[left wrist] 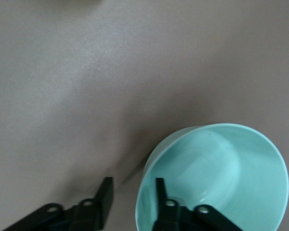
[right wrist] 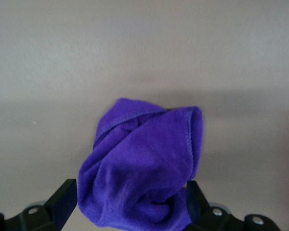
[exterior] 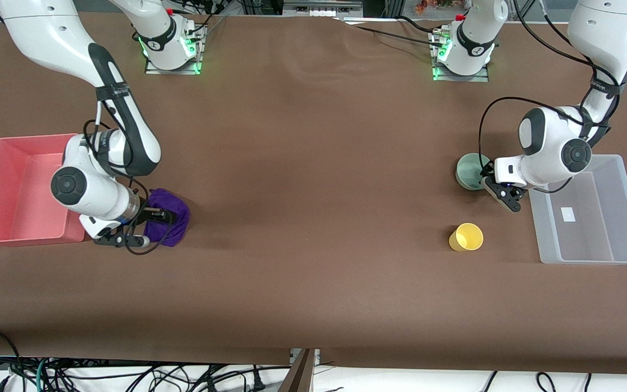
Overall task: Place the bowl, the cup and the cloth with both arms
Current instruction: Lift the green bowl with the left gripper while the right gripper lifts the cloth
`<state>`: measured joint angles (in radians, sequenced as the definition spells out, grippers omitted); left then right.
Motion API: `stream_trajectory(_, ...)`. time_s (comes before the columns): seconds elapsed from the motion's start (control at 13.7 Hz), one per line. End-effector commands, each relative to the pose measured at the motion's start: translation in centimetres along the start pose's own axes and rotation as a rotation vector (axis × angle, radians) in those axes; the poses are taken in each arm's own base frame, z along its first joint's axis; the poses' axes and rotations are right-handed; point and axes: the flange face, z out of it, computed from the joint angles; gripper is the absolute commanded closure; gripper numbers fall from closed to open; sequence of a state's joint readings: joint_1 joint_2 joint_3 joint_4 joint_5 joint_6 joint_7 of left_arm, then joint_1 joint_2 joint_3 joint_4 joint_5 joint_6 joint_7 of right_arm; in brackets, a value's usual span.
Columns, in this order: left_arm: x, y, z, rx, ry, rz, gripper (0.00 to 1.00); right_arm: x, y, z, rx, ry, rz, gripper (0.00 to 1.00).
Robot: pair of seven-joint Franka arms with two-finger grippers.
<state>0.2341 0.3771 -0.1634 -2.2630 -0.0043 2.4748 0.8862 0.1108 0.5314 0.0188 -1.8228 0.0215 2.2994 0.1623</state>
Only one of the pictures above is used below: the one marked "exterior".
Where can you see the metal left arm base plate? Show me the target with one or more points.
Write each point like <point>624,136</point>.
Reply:
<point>482,78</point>

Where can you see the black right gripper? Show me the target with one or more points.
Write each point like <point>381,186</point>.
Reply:
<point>149,213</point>

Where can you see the pink plastic bin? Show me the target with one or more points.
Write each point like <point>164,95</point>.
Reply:
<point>19,190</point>

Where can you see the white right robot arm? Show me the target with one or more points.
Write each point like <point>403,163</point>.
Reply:
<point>47,32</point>

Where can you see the white power strip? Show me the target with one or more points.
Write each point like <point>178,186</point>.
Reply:
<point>321,8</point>

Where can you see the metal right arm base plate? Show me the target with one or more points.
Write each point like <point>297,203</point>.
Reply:
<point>200,54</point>

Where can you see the wooden post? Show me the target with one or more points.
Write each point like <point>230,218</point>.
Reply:
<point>300,378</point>

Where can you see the purple cloth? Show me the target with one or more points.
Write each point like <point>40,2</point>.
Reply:
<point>174,204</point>

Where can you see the yellow cup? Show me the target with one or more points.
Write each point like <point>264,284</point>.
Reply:
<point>467,237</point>

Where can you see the brown table cover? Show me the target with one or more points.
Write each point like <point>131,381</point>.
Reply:
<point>313,218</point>

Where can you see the clear plastic bin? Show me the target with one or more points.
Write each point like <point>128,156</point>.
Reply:
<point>591,228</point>

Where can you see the green ceramic bowl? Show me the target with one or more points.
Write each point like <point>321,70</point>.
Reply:
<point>468,171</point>

